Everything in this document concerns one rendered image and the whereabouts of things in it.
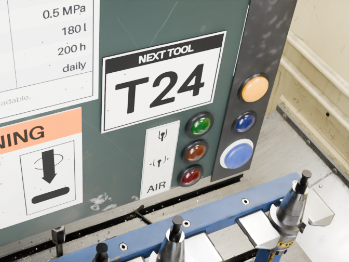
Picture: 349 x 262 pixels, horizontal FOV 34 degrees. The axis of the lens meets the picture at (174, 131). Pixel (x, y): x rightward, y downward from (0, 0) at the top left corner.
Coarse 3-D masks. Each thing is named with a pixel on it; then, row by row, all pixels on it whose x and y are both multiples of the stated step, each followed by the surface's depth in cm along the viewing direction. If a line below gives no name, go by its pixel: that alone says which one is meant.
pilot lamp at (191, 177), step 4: (192, 172) 52; (196, 172) 52; (200, 172) 53; (184, 176) 52; (188, 176) 52; (192, 176) 52; (196, 176) 52; (184, 180) 52; (188, 180) 52; (192, 180) 52; (196, 180) 53; (184, 184) 52; (188, 184) 52
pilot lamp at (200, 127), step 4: (200, 120) 47; (204, 120) 47; (208, 120) 48; (196, 124) 47; (200, 124) 47; (204, 124) 48; (208, 124) 48; (192, 128) 48; (196, 128) 48; (200, 128) 48; (204, 128) 48; (208, 128) 48; (192, 132) 48; (196, 132) 48; (200, 132) 48; (204, 132) 48
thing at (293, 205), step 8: (288, 192) 90; (296, 192) 88; (304, 192) 88; (288, 200) 89; (296, 200) 88; (304, 200) 89; (280, 208) 91; (288, 208) 90; (296, 208) 89; (304, 208) 90; (280, 216) 92; (288, 216) 91; (296, 216) 90; (288, 224) 91; (296, 224) 92
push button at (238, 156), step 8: (240, 144) 53; (248, 144) 53; (232, 152) 52; (240, 152) 53; (248, 152) 53; (224, 160) 53; (232, 160) 53; (240, 160) 53; (248, 160) 54; (232, 168) 54
